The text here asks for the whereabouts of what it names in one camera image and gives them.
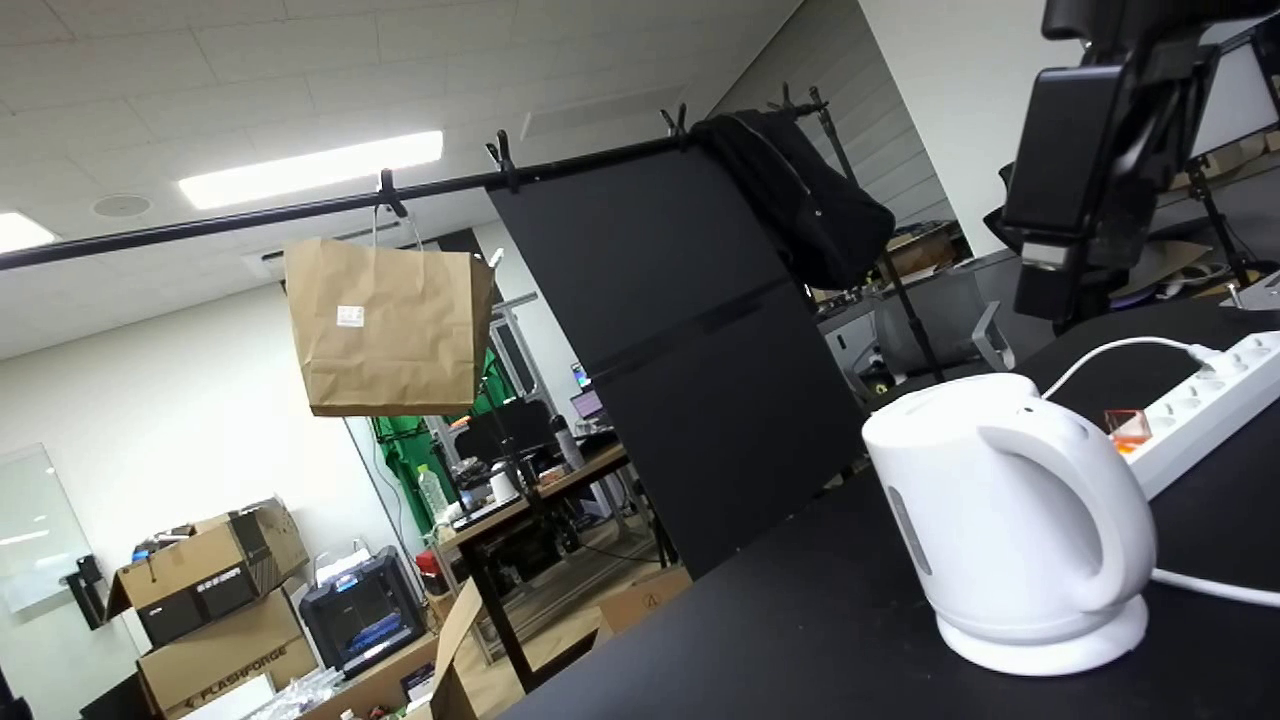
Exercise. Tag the black 3D printer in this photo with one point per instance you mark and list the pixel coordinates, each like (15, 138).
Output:
(362, 612)

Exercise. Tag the brown paper bag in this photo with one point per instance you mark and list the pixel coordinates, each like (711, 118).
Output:
(391, 329)

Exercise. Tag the black office chair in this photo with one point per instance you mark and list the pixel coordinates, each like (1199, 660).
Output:
(1094, 284)

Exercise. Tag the white electric kettle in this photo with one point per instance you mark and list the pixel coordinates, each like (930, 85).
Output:
(1023, 520)

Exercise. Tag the wooden desk black frame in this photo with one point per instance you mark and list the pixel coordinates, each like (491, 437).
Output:
(485, 528)

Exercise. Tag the cardboard box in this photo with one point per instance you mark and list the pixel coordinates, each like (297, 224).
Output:
(252, 643)
(210, 575)

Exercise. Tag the lower cardboard box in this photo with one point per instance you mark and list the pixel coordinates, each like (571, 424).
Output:
(252, 643)

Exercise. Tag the black backdrop board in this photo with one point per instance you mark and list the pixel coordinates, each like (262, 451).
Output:
(698, 342)

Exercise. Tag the white power strip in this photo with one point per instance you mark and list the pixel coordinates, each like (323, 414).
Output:
(1206, 409)

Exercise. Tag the white monitor screen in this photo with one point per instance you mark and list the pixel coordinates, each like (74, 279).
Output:
(1238, 97)

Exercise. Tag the ceiling light panel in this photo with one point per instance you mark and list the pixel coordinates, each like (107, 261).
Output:
(309, 170)

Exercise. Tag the green cloth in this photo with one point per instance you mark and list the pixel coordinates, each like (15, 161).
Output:
(416, 463)

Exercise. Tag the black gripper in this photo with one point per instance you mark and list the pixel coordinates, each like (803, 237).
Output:
(1062, 156)

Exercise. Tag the black horizontal pole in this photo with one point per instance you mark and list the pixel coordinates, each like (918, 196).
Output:
(386, 195)

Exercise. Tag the upper cardboard box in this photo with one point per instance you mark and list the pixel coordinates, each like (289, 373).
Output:
(210, 575)

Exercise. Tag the black hanging bag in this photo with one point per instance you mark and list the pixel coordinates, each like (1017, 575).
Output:
(826, 224)

